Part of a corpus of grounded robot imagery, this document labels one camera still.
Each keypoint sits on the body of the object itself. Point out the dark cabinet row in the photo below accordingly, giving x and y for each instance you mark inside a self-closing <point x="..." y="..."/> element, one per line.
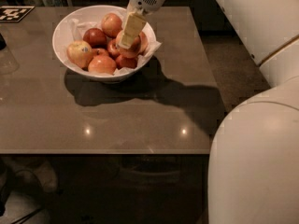
<point x="207" y="14"/>

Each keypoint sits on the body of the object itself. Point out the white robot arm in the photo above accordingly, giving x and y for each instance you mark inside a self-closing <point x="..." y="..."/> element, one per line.
<point x="253" y="170"/>

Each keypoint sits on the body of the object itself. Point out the black white fiducial marker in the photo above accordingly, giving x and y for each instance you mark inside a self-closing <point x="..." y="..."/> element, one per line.
<point x="14" y="14"/>

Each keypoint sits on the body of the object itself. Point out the small hidden red apple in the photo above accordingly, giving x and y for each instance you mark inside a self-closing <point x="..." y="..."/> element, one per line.
<point x="100" y="51"/>

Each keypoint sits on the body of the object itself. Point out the yellow apple with sticker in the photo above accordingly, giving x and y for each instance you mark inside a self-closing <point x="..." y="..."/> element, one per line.
<point x="79" y="53"/>

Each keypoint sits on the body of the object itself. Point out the white ceramic bowl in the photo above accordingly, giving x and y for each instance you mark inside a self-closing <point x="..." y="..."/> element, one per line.
<point x="64" y="31"/>

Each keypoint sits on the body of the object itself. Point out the black object at left edge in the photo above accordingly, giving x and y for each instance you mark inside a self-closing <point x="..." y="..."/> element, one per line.
<point x="3" y="43"/>

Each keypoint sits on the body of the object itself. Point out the white paper bowl liner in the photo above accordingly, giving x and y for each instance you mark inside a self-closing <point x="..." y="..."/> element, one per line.
<point x="78" y="25"/>

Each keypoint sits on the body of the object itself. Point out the front red-yellow apple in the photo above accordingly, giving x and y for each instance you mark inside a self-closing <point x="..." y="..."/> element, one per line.
<point x="102" y="64"/>

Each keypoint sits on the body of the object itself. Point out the dark red apple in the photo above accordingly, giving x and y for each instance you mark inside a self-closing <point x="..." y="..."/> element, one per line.
<point x="95" y="37"/>

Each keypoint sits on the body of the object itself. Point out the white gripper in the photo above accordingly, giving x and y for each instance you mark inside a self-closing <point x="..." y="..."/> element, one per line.
<point x="134" y="23"/>

